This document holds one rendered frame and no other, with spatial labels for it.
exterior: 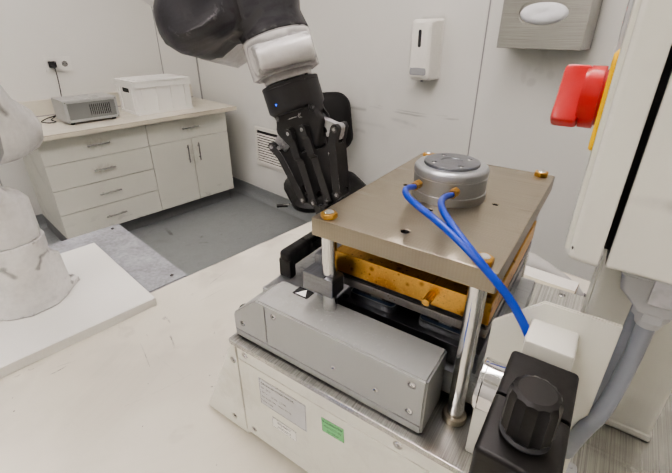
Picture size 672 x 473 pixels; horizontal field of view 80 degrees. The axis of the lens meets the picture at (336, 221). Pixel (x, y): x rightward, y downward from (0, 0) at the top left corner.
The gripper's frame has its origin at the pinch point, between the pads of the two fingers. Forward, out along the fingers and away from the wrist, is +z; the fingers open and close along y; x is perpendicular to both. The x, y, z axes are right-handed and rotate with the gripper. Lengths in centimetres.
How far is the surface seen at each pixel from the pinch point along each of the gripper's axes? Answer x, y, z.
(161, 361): 15.8, 33.6, 17.0
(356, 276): 10.5, -10.1, 2.5
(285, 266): 7.8, 3.6, 2.6
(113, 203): -73, 236, -3
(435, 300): 10.5, -18.7, 5.0
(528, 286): -8.6, -21.9, 13.8
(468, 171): 2.0, -21.3, -5.2
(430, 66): -145, 40, -23
